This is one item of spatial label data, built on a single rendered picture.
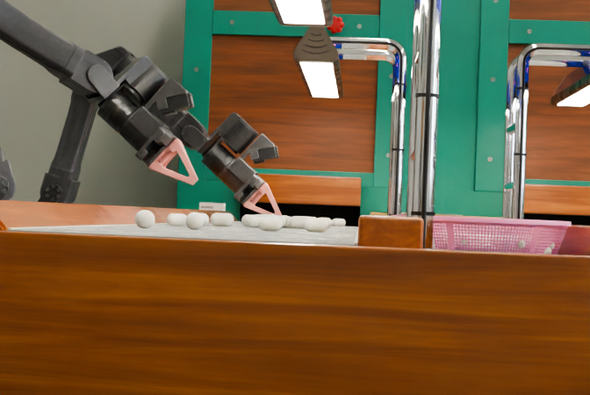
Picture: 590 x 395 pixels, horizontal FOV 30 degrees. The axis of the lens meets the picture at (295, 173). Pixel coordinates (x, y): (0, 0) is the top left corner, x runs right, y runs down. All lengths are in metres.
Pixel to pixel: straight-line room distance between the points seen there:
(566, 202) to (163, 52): 1.52
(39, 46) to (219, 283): 1.00
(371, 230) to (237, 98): 1.88
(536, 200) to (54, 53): 1.31
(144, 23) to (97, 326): 2.78
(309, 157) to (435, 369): 1.87
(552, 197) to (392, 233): 1.80
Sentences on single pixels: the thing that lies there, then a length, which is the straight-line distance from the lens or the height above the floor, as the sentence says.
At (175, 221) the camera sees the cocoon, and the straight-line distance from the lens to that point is 1.56.
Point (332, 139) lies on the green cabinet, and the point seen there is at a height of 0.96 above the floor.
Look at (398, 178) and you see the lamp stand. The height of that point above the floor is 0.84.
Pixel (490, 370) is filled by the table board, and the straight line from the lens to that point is 0.92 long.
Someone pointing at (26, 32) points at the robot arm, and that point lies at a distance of 1.85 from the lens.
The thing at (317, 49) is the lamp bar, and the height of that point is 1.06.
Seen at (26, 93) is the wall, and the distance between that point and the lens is 3.69.
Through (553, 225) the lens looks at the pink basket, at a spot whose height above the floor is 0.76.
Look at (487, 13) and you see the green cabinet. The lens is 2.80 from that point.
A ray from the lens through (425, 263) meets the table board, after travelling 0.91.
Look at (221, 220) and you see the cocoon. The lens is 1.69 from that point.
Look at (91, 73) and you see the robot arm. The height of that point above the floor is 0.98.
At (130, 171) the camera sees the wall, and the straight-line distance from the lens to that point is 3.62.
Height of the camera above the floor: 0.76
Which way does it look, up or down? 2 degrees up
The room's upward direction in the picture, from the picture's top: 2 degrees clockwise
